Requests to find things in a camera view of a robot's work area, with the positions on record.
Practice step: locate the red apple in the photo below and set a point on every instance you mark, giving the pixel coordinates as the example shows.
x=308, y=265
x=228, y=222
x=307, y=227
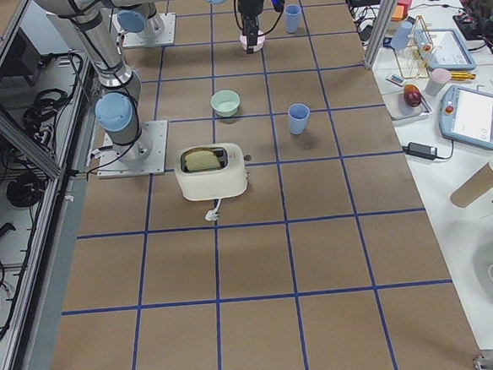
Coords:
x=412, y=95

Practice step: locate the mint green bowl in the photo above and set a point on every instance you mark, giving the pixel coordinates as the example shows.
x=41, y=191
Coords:
x=225, y=103

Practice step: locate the grey tray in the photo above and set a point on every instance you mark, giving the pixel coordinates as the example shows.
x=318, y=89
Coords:
x=402, y=113

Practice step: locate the near teach pendant tablet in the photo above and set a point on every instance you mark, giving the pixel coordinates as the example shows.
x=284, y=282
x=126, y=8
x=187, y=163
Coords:
x=466, y=115

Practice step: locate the black power adapter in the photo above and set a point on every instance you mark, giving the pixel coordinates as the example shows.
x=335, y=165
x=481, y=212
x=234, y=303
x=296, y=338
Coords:
x=421, y=151

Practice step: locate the gold wire rack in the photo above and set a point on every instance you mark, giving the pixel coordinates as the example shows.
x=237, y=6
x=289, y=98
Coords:
x=413, y=60

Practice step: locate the blue cup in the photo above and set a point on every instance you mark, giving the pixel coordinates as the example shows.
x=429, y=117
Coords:
x=298, y=115
x=400, y=37
x=292, y=17

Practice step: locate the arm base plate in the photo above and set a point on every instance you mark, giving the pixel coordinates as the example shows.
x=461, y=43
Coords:
x=151, y=158
x=165, y=38

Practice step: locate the slice of toast bread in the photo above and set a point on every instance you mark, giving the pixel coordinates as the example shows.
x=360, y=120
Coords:
x=199, y=160

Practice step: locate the cream white toaster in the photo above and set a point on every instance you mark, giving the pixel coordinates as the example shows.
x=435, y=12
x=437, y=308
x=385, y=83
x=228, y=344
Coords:
x=229, y=180

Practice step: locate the far teach pendant tablet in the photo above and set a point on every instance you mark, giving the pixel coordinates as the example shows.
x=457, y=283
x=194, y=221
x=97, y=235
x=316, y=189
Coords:
x=443, y=48

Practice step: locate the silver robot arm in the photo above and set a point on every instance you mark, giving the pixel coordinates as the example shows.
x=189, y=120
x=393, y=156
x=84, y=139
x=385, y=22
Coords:
x=142, y=26
x=117, y=109

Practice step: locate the pink bowl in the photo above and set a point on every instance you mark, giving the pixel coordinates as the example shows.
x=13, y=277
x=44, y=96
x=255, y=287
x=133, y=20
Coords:
x=257, y=47

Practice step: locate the white cup on side table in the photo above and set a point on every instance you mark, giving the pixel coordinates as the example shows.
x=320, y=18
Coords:
x=438, y=78

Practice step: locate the blue cup on rack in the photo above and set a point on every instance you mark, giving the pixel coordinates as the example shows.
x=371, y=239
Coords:
x=400, y=37

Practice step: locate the teach pendant tablet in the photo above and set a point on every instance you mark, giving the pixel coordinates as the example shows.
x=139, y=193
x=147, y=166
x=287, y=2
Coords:
x=443, y=48
x=466, y=115

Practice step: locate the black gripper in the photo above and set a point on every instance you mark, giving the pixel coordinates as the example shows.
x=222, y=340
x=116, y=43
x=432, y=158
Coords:
x=250, y=8

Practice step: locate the cardboard tube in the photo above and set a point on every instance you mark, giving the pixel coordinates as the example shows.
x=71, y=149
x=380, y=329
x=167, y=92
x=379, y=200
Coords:
x=477, y=185

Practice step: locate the aluminium frame post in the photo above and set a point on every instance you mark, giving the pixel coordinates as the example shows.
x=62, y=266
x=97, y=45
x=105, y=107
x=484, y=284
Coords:
x=379, y=30

